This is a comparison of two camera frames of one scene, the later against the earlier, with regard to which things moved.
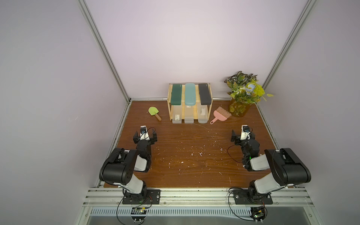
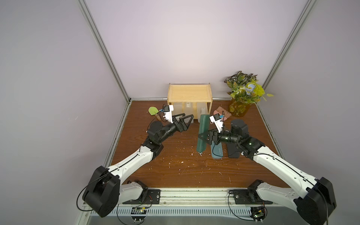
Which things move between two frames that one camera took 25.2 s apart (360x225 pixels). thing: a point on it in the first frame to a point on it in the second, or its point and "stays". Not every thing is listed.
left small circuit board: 138,214 stays
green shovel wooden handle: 153,111 stays
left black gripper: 151,140 to 177,124
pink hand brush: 221,114 stays
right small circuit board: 258,213 stays
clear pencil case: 176,116 stays
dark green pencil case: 176,98 to 204,127
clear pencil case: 202,113 stays
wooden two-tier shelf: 189,101 stays
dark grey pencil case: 205,94 to 233,152
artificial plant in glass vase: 245,90 stays
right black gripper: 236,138 to 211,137
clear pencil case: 189,114 stays
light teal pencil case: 190,94 to 216,150
